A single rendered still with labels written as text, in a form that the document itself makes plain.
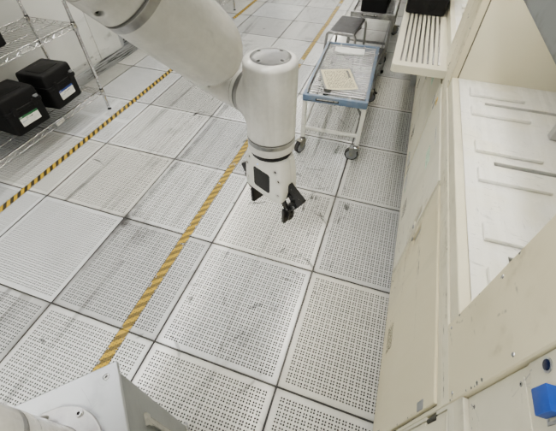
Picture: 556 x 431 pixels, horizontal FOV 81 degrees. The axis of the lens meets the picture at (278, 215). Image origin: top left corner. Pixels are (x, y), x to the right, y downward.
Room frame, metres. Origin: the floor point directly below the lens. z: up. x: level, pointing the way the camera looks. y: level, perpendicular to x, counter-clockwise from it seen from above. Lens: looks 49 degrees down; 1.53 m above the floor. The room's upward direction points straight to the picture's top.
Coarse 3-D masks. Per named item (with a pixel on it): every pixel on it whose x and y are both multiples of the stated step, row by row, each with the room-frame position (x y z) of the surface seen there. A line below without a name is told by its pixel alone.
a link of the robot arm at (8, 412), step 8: (0, 408) 0.10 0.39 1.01; (8, 408) 0.10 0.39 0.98; (0, 416) 0.09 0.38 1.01; (8, 416) 0.09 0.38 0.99; (16, 416) 0.09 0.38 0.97; (24, 416) 0.10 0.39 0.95; (0, 424) 0.08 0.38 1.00; (8, 424) 0.08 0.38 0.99; (16, 424) 0.08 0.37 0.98; (24, 424) 0.09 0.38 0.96
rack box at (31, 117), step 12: (0, 84) 2.15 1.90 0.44; (12, 84) 2.14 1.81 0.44; (24, 84) 2.15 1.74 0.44; (0, 96) 1.98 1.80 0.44; (12, 96) 2.00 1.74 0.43; (24, 96) 2.06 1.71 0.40; (36, 96) 2.12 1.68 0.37; (0, 108) 1.90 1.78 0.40; (12, 108) 1.96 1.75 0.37; (24, 108) 2.01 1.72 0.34; (36, 108) 2.08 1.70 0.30; (0, 120) 1.93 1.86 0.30; (12, 120) 1.92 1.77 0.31; (24, 120) 1.98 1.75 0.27; (36, 120) 2.04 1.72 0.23; (12, 132) 1.92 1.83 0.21; (24, 132) 1.94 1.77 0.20
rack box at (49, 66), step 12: (48, 60) 2.52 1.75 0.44; (24, 72) 2.33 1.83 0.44; (36, 72) 2.32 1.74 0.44; (48, 72) 2.33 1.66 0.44; (60, 72) 2.40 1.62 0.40; (72, 72) 2.50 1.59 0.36; (36, 84) 2.26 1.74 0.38; (48, 84) 2.26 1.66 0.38; (60, 84) 2.34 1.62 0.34; (72, 84) 2.45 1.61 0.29; (48, 96) 2.25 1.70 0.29; (60, 96) 2.30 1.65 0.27; (72, 96) 2.41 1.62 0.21; (60, 108) 2.26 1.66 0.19
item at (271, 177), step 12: (252, 156) 0.48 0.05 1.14; (288, 156) 0.46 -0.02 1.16; (252, 168) 0.48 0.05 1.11; (264, 168) 0.46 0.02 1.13; (276, 168) 0.44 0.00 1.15; (288, 168) 0.45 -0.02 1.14; (252, 180) 0.48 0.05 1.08; (264, 180) 0.46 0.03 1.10; (276, 180) 0.44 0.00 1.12; (288, 180) 0.45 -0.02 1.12; (264, 192) 0.46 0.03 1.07; (276, 192) 0.44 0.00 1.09
